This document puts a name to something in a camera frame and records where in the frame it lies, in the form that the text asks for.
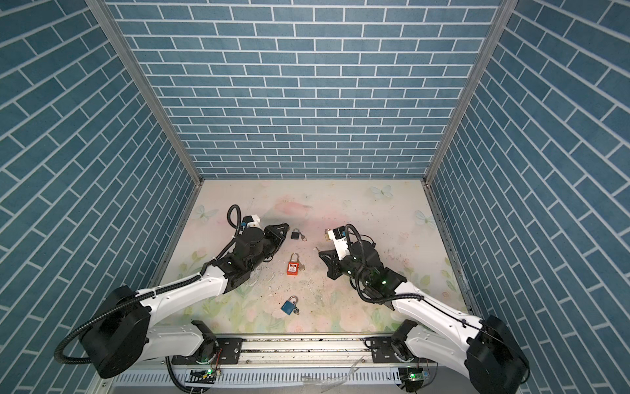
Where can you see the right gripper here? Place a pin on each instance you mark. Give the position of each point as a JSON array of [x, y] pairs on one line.
[[333, 263]]

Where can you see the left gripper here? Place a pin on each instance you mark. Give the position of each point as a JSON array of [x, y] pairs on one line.
[[277, 237]]

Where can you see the red safety padlock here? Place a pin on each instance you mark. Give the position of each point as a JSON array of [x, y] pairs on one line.
[[293, 266]]

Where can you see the blue padlock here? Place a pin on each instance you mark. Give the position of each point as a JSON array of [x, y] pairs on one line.
[[289, 305]]

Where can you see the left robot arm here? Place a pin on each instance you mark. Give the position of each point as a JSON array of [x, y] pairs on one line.
[[126, 328]]

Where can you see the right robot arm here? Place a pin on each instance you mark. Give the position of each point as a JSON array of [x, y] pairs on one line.
[[484, 350]]

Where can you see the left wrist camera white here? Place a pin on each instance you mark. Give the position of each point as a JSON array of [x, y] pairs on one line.
[[251, 221]]

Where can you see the aluminium rail base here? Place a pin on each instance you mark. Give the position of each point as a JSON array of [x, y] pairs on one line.
[[281, 361]]

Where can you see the right corner aluminium post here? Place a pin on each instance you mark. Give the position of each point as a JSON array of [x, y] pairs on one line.
[[497, 27]]

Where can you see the corner aluminium post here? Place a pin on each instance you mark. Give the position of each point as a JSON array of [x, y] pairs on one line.
[[497, 27], [107, 23]]

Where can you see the left corner aluminium post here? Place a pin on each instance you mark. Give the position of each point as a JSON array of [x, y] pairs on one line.
[[107, 23]]

